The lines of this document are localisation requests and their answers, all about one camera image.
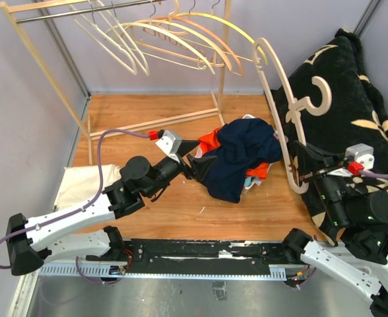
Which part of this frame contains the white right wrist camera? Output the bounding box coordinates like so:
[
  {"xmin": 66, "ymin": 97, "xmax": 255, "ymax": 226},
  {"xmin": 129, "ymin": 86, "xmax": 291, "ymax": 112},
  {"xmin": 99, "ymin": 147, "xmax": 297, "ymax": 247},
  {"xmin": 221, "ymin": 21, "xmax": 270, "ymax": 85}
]
[{"xmin": 328, "ymin": 143, "xmax": 375, "ymax": 177}]

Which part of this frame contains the black floral blanket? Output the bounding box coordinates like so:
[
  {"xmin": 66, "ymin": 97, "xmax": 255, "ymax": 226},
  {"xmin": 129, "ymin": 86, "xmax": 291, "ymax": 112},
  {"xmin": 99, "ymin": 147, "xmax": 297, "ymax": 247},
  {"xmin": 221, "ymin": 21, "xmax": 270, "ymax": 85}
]
[{"xmin": 263, "ymin": 28, "xmax": 388, "ymax": 247}]

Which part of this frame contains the folded cream cloth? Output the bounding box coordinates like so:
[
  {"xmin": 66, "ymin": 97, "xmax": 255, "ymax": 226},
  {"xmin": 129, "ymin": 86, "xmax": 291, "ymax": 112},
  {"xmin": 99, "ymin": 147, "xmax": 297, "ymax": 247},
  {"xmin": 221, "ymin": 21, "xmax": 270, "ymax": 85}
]
[{"xmin": 54, "ymin": 164, "xmax": 122, "ymax": 212}]

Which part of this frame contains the orange t shirt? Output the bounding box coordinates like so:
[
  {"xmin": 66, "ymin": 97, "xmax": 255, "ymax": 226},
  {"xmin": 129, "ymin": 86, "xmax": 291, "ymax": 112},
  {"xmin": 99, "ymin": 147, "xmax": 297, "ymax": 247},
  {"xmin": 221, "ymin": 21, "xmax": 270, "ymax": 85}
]
[{"xmin": 195, "ymin": 127, "xmax": 271, "ymax": 180}]

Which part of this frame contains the orange hanger with metal hook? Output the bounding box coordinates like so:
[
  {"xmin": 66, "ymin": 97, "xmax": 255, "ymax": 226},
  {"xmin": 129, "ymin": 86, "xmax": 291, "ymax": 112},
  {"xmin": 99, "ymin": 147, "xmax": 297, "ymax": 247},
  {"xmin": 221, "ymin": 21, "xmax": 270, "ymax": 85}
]
[{"xmin": 143, "ymin": 0, "xmax": 246, "ymax": 77}]

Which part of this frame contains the navy blue t shirt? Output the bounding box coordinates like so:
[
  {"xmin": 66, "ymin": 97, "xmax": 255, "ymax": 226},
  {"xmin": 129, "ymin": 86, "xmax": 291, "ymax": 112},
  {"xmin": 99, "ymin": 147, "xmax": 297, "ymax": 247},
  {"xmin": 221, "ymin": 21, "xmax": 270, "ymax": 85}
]
[{"xmin": 201, "ymin": 118, "xmax": 282, "ymax": 203}]

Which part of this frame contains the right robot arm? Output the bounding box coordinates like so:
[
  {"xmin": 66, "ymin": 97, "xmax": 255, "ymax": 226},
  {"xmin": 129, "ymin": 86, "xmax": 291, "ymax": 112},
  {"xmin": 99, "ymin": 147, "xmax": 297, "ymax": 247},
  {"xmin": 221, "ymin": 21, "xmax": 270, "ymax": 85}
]
[{"xmin": 281, "ymin": 141, "xmax": 388, "ymax": 316}]

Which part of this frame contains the yellow hanger with metal hook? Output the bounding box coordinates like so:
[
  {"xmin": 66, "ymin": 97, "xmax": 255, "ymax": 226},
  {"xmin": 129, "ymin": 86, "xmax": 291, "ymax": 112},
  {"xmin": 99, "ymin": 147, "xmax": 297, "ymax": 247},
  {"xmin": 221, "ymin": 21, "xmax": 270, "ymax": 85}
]
[{"xmin": 170, "ymin": 1, "xmax": 269, "ymax": 65}]

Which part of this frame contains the metal corner post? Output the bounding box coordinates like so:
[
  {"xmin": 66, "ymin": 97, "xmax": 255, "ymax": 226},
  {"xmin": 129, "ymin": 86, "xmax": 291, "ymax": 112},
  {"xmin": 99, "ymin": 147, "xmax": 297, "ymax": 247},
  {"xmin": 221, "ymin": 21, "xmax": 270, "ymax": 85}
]
[{"xmin": 44, "ymin": 18, "xmax": 91, "ymax": 100}]

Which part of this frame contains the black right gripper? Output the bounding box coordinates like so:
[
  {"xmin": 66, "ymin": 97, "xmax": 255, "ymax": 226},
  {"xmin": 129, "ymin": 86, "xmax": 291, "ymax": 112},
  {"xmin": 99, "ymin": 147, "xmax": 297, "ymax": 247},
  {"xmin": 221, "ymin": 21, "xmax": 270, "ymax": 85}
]
[{"xmin": 293, "ymin": 138, "xmax": 350, "ymax": 225}]

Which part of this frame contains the empty cream hanger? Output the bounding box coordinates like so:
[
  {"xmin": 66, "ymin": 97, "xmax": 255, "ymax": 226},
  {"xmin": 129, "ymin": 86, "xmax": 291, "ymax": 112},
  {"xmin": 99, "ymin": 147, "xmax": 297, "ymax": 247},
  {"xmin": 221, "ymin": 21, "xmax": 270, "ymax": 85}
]
[{"xmin": 74, "ymin": 1, "xmax": 150, "ymax": 76}]

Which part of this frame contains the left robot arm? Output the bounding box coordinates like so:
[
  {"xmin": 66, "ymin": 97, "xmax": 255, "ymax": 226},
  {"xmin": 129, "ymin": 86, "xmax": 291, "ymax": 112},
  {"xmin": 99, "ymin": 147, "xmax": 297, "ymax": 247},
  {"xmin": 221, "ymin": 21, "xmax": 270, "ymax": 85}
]
[{"xmin": 5, "ymin": 135, "xmax": 216, "ymax": 276}]

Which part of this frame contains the wooden clothes rack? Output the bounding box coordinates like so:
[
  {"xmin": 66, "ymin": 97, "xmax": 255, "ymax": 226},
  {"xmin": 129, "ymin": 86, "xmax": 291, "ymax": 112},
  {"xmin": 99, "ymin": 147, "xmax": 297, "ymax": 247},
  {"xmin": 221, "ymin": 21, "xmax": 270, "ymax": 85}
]
[{"xmin": 0, "ymin": 1, "xmax": 243, "ymax": 164}]

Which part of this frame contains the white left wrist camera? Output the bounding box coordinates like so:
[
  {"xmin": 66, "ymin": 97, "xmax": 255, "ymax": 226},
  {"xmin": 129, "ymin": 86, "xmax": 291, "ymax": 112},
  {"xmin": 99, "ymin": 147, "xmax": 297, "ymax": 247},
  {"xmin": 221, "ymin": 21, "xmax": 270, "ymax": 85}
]
[{"xmin": 148, "ymin": 130, "xmax": 182, "ymax": 156}]

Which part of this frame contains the teal t shirt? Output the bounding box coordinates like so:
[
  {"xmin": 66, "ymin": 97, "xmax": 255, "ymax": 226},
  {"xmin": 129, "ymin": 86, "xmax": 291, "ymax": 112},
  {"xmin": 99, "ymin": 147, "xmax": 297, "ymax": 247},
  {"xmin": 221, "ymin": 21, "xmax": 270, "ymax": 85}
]
[{"xmin": 244, "ymin": 176, "xmax": 256, "ymax": 187}]

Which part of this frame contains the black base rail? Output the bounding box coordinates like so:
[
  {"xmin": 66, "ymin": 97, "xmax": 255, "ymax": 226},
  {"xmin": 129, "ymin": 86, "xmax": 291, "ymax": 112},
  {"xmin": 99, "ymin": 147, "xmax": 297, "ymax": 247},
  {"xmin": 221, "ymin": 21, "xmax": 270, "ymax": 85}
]
[{"xmin": 83, "ymin": 238, "xmax": 303, "ymax": 275}]

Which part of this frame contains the white pink t shirt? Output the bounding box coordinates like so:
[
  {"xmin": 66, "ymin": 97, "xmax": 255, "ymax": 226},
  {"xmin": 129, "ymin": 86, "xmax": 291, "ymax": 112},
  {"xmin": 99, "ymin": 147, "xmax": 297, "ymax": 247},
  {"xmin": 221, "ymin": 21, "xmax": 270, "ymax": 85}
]
[{"xmin": 193, "ymin": 114, "xmax": 277, "ymax": 195}]

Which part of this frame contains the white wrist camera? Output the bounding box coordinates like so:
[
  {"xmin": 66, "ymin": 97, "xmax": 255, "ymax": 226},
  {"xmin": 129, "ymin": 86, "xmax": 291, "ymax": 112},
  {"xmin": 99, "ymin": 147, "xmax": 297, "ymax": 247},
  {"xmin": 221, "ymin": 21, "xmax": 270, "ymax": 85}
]
[
  {"xmin": 148, "ymin": 130, "xmax": 182, "ymax": 156},
  {"xmin": 328, "ymin": 143, "xmax": 375, "ymax": 177}
]

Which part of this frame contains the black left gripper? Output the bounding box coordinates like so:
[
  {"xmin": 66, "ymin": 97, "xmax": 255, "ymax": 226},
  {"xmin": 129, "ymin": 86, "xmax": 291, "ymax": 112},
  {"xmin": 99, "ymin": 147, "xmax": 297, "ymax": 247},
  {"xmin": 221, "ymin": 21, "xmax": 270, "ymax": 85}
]
[{"xmin": 145, "ymin": 141, "xmax": 217, "ymax": 199}]

